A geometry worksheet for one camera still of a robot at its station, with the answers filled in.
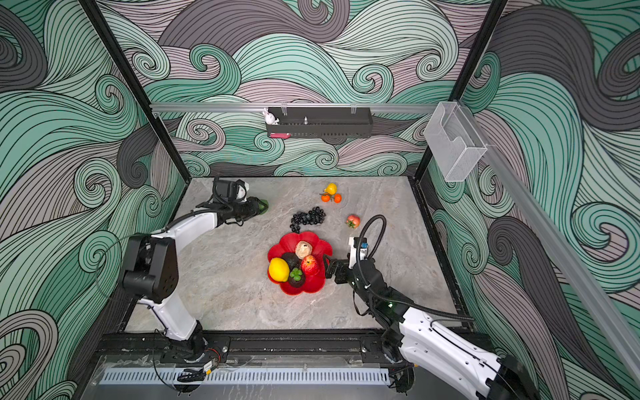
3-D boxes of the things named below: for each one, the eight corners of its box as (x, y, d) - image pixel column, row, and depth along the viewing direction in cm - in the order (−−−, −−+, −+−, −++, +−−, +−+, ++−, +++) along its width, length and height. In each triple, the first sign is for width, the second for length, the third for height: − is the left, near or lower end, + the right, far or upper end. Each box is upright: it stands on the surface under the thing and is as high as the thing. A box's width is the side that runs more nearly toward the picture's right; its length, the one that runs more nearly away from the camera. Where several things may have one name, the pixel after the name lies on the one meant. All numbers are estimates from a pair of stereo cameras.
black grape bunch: (293, 233, 102) (292, 228, 98) (287, 220, 106) (286, 214, 103) (326, 222, 105) (326, 217, 102) (319, 210, 110) (320, 204, 107)
